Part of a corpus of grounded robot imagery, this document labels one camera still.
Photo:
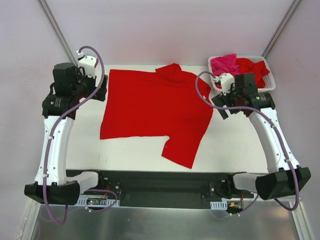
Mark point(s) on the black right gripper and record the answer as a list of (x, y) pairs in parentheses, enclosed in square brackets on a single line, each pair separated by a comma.
[(222, 104)]

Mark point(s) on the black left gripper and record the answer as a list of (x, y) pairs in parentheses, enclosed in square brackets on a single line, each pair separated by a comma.
[(100, 87)]

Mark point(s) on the red t shirt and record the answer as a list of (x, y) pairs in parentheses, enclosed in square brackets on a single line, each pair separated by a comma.
[(259, 70), (166, 102)]

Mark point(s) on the white perforated plastic basket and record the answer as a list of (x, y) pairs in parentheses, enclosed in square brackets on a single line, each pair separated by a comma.
[(268, 79)]

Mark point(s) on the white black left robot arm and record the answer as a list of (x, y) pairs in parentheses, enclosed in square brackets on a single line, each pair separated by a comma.
[(72, 82)]

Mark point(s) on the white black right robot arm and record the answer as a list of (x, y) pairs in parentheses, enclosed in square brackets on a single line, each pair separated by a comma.
[(285, 175)]

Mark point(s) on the pink t shirt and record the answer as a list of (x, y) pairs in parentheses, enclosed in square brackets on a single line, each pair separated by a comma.
[(225, 64)]

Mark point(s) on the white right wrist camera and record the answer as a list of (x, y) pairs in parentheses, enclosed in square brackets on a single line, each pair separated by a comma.
[(223, 83)]

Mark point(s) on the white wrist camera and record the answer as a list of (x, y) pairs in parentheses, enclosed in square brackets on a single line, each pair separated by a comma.
[(87, 64), (223, 83)]

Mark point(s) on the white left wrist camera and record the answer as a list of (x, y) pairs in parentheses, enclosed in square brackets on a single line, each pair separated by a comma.
[(87, 64)]

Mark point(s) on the right white cable duct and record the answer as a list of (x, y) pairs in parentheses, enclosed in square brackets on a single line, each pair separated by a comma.
[(219, 205)]

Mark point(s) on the white cable duct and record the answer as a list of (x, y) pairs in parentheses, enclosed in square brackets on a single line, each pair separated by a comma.
[(219, 205), (97, 202)]

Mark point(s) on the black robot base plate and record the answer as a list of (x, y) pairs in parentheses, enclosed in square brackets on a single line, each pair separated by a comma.
[(174, 190)]

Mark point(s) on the left white cable duct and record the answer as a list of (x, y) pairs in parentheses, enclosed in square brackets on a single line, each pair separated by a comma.
[(97, 202)]

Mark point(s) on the left aluminium frame post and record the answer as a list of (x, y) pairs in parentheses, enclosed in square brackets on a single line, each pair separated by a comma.
[(57, 30)]

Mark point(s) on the aluminium frame post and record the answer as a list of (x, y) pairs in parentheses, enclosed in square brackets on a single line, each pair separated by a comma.
[(293, 7), (57, 30)]

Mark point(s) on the right aluminium frame post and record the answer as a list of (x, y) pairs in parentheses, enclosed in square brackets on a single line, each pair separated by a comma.
[(293, 7)]

